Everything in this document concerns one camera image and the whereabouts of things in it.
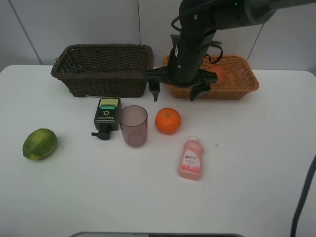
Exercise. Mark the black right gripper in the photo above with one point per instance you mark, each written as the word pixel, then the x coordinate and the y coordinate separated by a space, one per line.
pixel 183 67

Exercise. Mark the translucent purple cup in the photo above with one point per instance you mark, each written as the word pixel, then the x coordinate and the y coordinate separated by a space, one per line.
pixel 134 125

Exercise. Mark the red yellow peach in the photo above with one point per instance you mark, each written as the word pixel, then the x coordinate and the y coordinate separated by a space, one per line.
pixel 221 74

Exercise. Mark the orange tangerine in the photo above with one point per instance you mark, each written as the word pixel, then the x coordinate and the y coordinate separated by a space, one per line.
pixel 168 121

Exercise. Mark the orange wicker basket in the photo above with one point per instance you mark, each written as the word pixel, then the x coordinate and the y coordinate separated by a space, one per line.
pixel 240 79

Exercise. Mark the green mango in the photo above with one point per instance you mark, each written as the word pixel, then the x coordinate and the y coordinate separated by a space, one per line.
pixel 39 144

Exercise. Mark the pink detergent bottle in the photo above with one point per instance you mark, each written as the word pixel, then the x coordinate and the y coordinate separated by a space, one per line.
pixel 190 166

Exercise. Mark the dark brown wicker basket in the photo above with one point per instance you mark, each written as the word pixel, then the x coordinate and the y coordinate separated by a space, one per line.
pixel 104 70

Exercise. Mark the black green pump bottle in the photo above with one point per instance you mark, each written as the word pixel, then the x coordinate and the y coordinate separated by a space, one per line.
pixel 106 117

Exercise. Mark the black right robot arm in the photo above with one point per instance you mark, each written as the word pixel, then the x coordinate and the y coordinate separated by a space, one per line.
pixel 197 23

